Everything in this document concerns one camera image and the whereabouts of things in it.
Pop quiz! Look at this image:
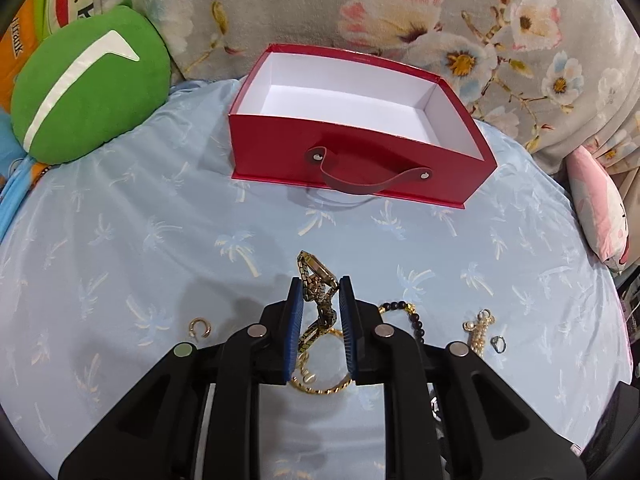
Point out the pearl gold drop earring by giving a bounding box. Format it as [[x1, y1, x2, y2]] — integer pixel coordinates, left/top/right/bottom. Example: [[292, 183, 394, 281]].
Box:
[[462, 309, 496, 358]]

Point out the dark gold link watch bracelet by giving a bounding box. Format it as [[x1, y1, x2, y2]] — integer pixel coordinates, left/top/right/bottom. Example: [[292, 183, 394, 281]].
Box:
[[295, 250, 340, 360]]

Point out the left gold hoop earring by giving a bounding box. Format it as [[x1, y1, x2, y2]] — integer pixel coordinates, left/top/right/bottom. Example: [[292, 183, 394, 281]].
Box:
[[188, 318, 212, 341]]

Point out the light blue palm-print sheet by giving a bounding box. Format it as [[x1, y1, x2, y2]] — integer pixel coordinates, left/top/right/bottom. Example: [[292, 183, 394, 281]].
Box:
[[1, 80, 632, 472]]

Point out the pink white plush pillow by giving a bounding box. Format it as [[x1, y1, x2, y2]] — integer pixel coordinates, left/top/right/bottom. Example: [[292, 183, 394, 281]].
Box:
[[565, 146, 629, 272]]

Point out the red open gift box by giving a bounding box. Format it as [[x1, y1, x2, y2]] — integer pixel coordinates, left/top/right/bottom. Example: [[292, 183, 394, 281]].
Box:
[[228, 44, 497, 208]]

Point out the green round plush pillow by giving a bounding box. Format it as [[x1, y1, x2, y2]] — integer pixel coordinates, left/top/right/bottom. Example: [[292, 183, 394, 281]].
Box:
[[10, 4, 170, 165]]

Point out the grey floral blanket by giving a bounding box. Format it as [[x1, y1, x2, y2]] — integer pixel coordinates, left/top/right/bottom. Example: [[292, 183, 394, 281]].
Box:
[[98, 0, 639, 175]]

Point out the colourful patterned quilt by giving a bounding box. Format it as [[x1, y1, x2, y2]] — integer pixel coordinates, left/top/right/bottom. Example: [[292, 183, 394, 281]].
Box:
[[1, 0, 94, 233]]

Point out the black bead gold bracelet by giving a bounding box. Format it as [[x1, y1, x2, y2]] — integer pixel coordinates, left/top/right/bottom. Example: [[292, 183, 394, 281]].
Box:
[[377, 299, 428, 346]]

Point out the gold chain bangle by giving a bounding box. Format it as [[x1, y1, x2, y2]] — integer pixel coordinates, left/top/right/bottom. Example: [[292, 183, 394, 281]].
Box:
[[288, 328, 352, 396]]

